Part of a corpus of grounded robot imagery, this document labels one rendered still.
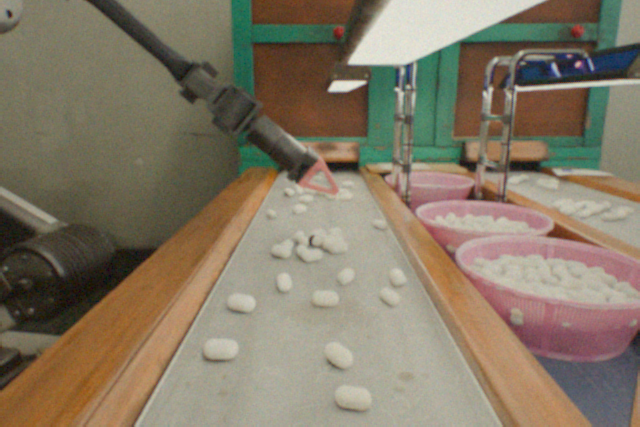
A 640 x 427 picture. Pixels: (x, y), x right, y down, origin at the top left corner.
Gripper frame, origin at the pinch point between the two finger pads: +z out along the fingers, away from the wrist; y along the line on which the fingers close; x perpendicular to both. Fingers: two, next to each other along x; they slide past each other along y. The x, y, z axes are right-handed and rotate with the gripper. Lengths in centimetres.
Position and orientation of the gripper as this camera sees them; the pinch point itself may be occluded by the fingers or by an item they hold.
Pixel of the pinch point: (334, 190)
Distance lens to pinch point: 84.2
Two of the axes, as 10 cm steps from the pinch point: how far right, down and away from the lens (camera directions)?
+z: 7.7, 6.2, 1.4
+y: -0.2, -2.0, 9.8
